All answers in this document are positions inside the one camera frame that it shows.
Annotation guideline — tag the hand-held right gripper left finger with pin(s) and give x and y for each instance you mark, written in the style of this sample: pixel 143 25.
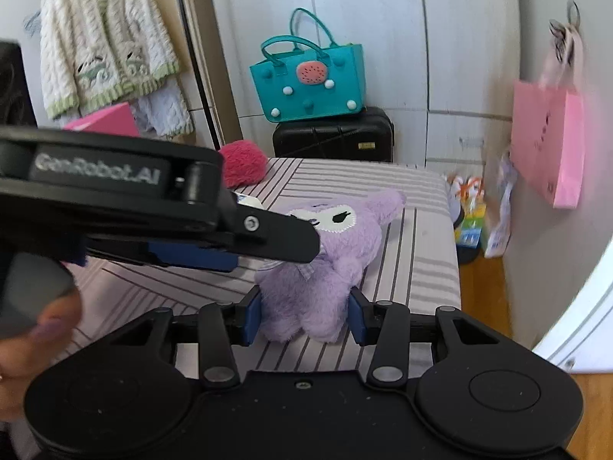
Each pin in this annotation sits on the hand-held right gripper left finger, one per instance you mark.
pixel 252 316

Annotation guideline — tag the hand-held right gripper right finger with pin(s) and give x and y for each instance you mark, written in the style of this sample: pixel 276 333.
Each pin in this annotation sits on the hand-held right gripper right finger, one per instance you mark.
pixel 358 318

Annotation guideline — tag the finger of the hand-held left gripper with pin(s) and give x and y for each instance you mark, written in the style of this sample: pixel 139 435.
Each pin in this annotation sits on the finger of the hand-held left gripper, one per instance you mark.
pixel 282 239
pixel 191 255

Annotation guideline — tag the purple plush toy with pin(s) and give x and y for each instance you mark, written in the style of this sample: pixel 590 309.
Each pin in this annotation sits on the purple plush toy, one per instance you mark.
pixel 316 287

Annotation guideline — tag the pink storage box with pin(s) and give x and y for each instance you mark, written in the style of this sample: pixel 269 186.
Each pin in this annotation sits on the pink storage box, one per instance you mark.
pixel 108 122

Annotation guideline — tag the person's left hand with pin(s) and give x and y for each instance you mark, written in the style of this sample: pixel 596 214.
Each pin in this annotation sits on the person's left hand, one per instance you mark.
pixel 52 330

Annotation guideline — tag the white wet wipes pack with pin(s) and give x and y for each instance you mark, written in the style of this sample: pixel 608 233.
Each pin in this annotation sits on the white wet wipes pack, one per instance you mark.
pixel 249 201

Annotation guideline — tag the red fluffy plush ball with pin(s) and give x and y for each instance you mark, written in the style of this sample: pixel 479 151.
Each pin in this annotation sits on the red fluffy plush ball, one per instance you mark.
pixel 242 163

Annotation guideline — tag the white fleece garment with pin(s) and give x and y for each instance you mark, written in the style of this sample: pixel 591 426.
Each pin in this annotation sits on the white fleece garment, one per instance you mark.
pixel 165 110

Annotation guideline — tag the black suitcase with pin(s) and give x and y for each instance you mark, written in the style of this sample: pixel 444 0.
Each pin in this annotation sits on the black suitcase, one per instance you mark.
pixel 335 139

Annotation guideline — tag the colourful carton pack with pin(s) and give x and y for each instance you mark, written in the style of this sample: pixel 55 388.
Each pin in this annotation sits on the colourful carton pack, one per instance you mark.
pixel 471 220

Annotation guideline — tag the teal felt tote bag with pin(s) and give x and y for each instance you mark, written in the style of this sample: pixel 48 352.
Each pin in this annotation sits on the teal felt tote bag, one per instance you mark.
pixel 306 91

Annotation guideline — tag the cream and green fleece jacket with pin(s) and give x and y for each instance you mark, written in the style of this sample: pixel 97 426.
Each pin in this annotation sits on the cream and green fleece jacket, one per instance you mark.
pixel 96 33

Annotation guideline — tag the white plastic packet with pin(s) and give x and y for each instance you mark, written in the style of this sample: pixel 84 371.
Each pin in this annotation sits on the white plastic packet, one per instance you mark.
pixel 500 211

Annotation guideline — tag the white door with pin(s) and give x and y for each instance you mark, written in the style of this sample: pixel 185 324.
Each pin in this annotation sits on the white door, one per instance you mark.
pixel 582 316

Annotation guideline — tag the white wardrobe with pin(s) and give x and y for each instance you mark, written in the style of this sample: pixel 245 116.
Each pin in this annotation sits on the white wardrobe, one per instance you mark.
pixel 407 33

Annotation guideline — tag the pink paper bag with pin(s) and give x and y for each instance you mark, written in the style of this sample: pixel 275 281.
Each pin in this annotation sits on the pink paper bag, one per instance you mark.
pixel 548 139

